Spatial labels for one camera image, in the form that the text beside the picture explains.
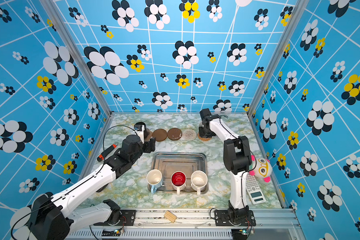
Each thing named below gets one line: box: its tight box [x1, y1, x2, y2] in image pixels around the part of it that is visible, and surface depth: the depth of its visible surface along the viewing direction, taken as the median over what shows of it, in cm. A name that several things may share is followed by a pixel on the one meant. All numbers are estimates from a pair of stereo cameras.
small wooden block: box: [163, 210, 177, 223], surface depth 75 cm
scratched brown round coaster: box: [167, 127, 183, 141], surface depth 107 cm
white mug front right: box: [190, 170, 208, 197], surface depth 81 cm
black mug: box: [134, 122, 146, 132], surface depth 70 cm
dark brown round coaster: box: [152, 128, 168, 142], surface depth 108 cm
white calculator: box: [245, 174, 266, 205], surface depth 81 cm
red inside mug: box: [170, 171, 187, 196], surface depth 82 cm
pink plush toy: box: [249, 154, 273, 183], surface depth 84 cm
